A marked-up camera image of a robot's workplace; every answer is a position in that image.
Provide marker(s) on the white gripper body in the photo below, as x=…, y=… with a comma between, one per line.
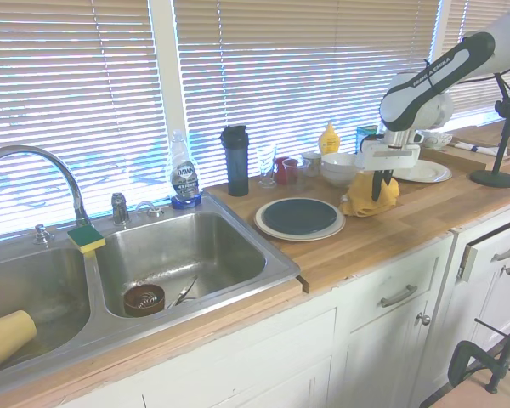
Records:
x=387, y=157

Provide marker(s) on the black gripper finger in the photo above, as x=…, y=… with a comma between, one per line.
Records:
x=377, y=185
x=388, y=177

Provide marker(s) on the yellow terry cloth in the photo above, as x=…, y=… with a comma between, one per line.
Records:
x=361, y=200

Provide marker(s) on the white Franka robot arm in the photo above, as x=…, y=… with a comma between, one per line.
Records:
x=408, y=102

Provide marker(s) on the white dinner plate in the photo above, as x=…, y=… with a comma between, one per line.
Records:
x=429, y=172

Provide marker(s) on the blue plate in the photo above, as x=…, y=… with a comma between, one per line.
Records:
x=299, y=214

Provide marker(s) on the dark plate on white plate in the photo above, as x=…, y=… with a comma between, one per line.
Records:
x=299, y=236

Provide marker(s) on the green cardboard box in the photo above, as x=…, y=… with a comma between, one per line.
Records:
x=365, y=129

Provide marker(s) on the white ceramic bowl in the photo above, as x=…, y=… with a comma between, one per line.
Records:
x=340, y=162
x=338, y=182

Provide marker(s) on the yellow mustard bottle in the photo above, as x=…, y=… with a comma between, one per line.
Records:
x=329, y=142

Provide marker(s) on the small glass jar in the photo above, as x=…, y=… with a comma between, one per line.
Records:
x=312, y=161

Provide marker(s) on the wooden tray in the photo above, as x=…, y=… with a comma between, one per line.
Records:
x=467, y=158

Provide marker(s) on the clear plastic cup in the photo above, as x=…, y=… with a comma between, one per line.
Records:
x=295, y=174

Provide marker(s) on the red cup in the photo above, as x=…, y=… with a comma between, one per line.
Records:
x=280, y=170

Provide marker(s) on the white rolled cloth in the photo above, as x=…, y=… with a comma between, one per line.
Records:
x=484, y=150

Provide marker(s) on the clear footed glass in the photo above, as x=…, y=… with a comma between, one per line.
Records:
x=266, y=159

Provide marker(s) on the white window blind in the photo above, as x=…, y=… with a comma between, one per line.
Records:
x=68, y=85
x=455, y=17
x=302, y=64

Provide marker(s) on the black shaker bottle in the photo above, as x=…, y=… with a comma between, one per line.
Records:
x=238, y=166

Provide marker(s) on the silver cabinet knob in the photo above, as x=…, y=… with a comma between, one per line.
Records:
x=508, y=270
x=424, y=319

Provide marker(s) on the black clamp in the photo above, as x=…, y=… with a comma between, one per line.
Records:
x=459, y=357

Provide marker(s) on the Dawn dish soap bottle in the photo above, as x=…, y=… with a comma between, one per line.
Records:
x=185, y=174

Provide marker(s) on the white kitchen cabinet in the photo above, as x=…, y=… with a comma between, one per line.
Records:
x=280, y=361

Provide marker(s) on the stainless steel double sink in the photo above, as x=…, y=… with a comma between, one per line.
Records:
x=174, y=251

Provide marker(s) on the metal utensils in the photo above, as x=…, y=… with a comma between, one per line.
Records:
x=187, y=289

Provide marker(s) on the brown bowl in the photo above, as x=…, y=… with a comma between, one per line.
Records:
x=132, y=304

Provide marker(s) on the yellow green sponge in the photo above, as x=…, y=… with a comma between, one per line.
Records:
x=85, y=238

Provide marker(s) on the chrome sink faucet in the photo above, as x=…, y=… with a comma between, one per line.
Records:
x=79, y=205

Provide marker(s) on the chrome sink knob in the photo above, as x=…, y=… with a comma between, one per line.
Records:
x=42, y=234

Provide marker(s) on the yellow plastic cup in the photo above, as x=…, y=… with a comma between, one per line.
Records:
x=4, y=336

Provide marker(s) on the black camera stand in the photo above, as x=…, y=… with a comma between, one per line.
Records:
x=493, y=176

